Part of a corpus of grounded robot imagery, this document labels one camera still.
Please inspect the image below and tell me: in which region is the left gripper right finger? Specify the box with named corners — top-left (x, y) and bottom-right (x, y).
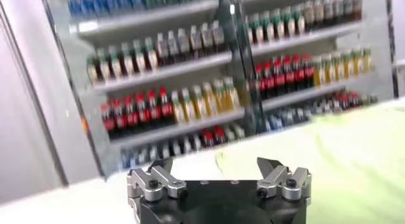
top-left (256, 157), bottom-right (313, 201)

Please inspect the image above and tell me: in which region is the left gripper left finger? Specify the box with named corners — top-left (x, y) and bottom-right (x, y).
top-left (127, 158), bottom-right (187, 203)

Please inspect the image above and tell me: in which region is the light green polo shirt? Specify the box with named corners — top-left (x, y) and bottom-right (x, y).
top-left (215, 98), bottom-right (405, 224)

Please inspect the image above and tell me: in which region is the red cap cola bottle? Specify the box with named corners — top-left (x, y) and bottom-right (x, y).
top-left (101, 102), bottom-right (116, 135)
top-left (347, 90), bottom-right (360, 106)
top-left (263, 61), bottom-right (277, 96)
top-left (283, 57), bottom-right (296, 92)
top-left (124, 96), bottom-right (139, 129)
top-left (202, 128), bottom-right (215, 149)
top-left (292, 55), bottom-right (306, 90)
top-left (147, 89), bottom-right (162, 123)
top-left (113, 99), bottom-right (128, 132)
top-left (158, 86), bottom-right (174, 121)
top-left (135, 93), bottom-right (151, 127)
top-left (253, 63), bottom-right (266, 99)
top-left (213, 125), bottom-right (226, 146)
top-left (338, 91), bottom-right (349, 108)
top-left (273, 59), bottom-right (287, 94)
top-left (302, 53), bottom-right (316, 88)

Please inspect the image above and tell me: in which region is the yellow tea bottle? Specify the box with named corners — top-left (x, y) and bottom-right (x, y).
top-left (341, 49), bottom-right (353, 80)
top-left (171, 90), bottom-right (185, 124)
top-left (202, 82), bottom-right (217, 116)
top-left (321, 53), bottom-right (334, 85)
top-left (361, 46), bottom-right (373, 73)
top-left (223, 77), bottom-right (240, 111)
top-left (182, 87), bottom-right (197, 121)
top-left (331, 51), bottom-right (344, 82)
top-left (192, 85), bottom-right (207, 118)
top-left (312, 56), bottom-right (324, 87)
top-left (213, 79), bottom-right (228, 113)
top-left (351, 47), bottom-right (363, 77)

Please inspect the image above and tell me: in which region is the white drinks display shelf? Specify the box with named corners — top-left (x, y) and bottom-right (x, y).
top-left (68, 0), bottom-right (254, 172)
top-left (240, 0), bottom-right (380, 134)

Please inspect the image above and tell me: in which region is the green cap dark tea bottle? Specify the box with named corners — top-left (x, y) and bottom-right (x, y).
top-left (282, 6), bottom-right (296, 39)
top-left (85, 54), bottom-right (100, 85)
top-left (143, 37), bottom-right (159, 72)
top-left (108, 47), bottom-right (123, 80)
top-left (292, 4), bottom-right (306, 36)
top-left (119, 44), bottom-right (135, 77)
top-left (131, 40), bottom-right (147, 74)
top-left (261, 10), bottom-right (275, 43)
top-left (96, 50), bottom-right (111, 82)
top-left (271, 8), bottom-right (285, 41)
top-left (249, 13), bottom-right (264, 46)

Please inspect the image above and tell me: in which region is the white cap dark label bottle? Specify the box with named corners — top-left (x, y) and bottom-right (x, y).
top-left (199, 22), bottom-right (215, 56)
top-left (155, 32), bottom-right (170, 67)
top-left (351, 0), bottom-right (365, 22)
top-left (323, 0), bottom-right (336, 27)
top-left (166, 30), bottom-right (181, 65)
top-left (211, 20), bottom-right (226, 54)
top-left (342, 0), bottom-right (355, 23)
top-left (189, 25), bottom-right (203, 59)
top-left (177, 27), bottom-right (192, 62)
top-left (332, 0), bottom-right (346, 25)

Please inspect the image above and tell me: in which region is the beige label dark bottle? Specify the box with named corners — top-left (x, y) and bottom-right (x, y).
top-left (302, 0), bottom-right (316, 32)
top-left (312, 0), bottom-right (326, 30)

